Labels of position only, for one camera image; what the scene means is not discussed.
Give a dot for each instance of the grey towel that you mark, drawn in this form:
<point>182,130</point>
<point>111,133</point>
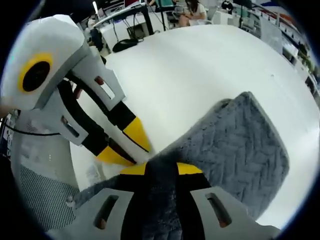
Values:
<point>237,150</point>

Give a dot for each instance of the grey mesh office chair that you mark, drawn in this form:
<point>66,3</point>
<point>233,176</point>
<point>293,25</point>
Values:
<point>45,195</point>

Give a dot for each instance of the person's left hand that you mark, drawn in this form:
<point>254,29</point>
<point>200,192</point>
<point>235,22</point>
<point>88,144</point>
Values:
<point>6,106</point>

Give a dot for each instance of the white desk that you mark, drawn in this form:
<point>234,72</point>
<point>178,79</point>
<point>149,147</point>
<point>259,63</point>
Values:
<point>125,20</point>

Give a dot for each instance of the black bag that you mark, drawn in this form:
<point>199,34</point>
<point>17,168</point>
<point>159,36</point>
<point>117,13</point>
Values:
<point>125,45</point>

